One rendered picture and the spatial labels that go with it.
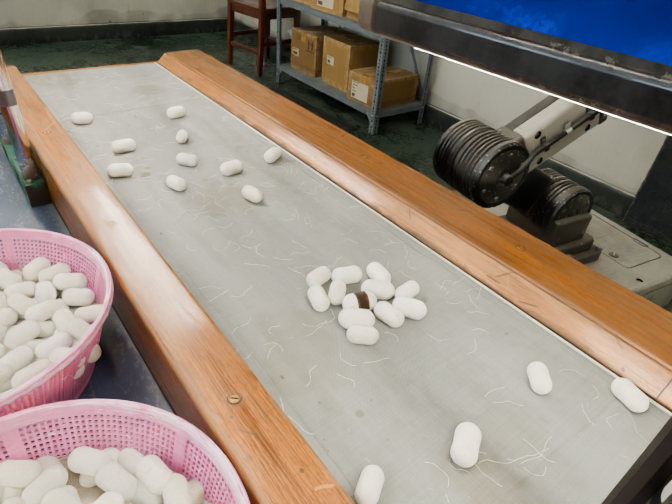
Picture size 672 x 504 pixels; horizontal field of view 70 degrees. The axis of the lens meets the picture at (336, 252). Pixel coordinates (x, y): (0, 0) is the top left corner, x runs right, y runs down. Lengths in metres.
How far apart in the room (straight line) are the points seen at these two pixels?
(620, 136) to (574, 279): 2.02
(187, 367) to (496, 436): 0.27
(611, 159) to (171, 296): 2.35
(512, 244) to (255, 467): 0.42
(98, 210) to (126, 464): 0.34
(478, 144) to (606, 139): 1.79
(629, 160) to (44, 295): 2.41
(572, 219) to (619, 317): 0.58
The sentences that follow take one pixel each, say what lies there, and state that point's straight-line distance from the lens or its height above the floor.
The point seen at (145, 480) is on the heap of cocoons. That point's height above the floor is 0.74.
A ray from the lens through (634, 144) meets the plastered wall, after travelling 2.59.
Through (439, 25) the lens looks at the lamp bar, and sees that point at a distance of 0.24.
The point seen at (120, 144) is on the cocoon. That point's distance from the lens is 0.86.
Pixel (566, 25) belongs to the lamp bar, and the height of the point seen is 1.06.
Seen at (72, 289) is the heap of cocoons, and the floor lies 0.74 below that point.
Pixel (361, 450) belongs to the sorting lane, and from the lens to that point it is 0.42.
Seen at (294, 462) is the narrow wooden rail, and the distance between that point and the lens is 0.38.
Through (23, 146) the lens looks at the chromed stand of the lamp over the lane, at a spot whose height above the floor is 0.77.
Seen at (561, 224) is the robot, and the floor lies 0.59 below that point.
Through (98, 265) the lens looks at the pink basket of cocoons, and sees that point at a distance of 0.57.
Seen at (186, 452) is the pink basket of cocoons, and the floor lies 0.75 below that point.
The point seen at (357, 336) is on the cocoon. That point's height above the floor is 0.75.
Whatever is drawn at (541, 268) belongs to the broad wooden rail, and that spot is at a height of 0.76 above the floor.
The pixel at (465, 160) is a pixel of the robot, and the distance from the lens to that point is 0.88.
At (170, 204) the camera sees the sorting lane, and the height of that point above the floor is 0.74.
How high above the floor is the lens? 1.09
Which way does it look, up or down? 36 degrees down
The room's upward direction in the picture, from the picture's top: 6 degrees clockwise
